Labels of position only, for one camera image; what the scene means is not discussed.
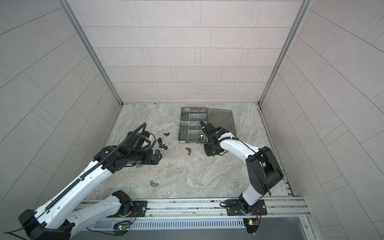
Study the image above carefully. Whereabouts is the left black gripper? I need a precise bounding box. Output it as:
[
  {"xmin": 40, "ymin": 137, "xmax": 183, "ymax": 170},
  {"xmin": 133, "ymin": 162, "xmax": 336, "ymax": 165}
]
[{"xmin": 127, "ymin": 149, "xmax": 165, "ymax": 165}]

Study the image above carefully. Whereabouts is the clear compartment organizer box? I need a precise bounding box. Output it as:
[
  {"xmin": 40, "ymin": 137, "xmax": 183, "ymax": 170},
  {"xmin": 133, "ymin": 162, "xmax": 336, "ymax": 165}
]
[{"xmin": 178, "ymin": 106, "xmax": 237, "ymax": 144}]

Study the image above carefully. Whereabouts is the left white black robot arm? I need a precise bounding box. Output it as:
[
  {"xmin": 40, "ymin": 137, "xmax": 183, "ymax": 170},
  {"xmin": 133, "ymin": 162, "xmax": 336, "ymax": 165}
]
[{"xmin": 19, "ymin": 125, "xmax": 162, "ymax": 240}]

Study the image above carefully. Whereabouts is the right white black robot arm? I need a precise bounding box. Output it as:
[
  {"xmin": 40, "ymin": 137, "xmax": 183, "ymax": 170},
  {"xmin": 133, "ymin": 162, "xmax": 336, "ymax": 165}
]
[{"xmin": 200, "ymin": 120, "xmax": 284, "ymax": 214}]

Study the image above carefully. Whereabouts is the brass wing nuts pair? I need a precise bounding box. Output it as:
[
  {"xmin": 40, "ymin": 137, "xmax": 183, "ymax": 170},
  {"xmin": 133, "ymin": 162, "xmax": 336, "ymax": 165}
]
[{"xmin": 186, "ymin": 147, "xmax": 192, "ymax": 156}]

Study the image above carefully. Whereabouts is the silver wing nut front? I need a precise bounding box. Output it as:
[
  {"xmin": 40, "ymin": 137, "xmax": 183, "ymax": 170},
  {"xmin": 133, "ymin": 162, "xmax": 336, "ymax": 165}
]
[{"xmin": 150, "ymin": 180, "xmax": 159, "ymax": 188}]

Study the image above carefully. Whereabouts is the left controller board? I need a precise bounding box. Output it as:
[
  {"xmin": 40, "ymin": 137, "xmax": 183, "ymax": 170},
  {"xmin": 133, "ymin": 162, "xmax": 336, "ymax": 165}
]
[{"xmin": 113, "ymin": 221, "xmax": 132, "ymax": 237}]

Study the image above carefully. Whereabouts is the controller board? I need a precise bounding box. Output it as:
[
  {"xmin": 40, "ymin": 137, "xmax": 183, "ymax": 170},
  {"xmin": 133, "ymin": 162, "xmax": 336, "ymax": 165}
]
[
  {"xmin": 113, "ymin": 221, "xmax": 132, "ymax": 237},
  {"xmin": 243, "ymin": 219, "xmax": 260, "ymax": 234}
]

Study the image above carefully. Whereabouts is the right controller board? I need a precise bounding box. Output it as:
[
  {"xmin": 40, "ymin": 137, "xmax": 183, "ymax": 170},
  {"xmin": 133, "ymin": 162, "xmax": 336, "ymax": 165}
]
[{"xmin": 243, "ymin": 219, "xmax": 260, "ymax": 234}]

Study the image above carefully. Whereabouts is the left black cable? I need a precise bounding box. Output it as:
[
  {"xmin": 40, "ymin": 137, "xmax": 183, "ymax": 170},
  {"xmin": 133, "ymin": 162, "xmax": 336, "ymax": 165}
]
[{"xmin": 44, "ymin": 122, "xmax": 148, "ymax": 211}]

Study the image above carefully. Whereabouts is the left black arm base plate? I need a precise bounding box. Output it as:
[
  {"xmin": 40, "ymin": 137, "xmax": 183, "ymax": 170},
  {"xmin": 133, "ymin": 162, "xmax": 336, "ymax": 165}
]
[{"xmin": 111, "ymin": 201, "xmax": 148, "ymax": 218}]

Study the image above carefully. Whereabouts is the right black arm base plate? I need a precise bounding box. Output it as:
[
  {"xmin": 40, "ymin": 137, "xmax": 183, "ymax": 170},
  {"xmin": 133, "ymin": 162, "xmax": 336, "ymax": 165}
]
[{"xmin": 220, "ymin": 200, "xmax": 268, "ymax": 216}]

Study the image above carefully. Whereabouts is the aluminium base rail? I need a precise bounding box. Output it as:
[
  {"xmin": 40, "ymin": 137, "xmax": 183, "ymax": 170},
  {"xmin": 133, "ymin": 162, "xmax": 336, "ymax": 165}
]
[{"xmin": 86, "ymin": 197, "xmax": 310, "ymax": 234}]

